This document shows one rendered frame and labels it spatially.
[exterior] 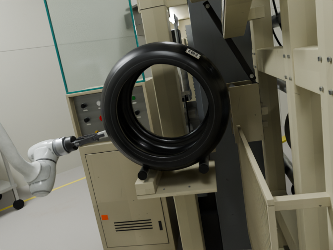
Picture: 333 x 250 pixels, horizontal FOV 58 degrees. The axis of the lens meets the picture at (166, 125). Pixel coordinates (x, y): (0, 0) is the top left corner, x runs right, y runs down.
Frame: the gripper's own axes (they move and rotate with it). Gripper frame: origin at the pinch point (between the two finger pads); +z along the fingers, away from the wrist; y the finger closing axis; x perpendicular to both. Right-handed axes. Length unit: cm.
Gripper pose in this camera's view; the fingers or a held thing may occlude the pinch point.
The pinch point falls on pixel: (105, 134)
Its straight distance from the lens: 147.7
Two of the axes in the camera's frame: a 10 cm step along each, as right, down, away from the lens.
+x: 3.0, 9.3, 1.9
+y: 1.3, -2.4, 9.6
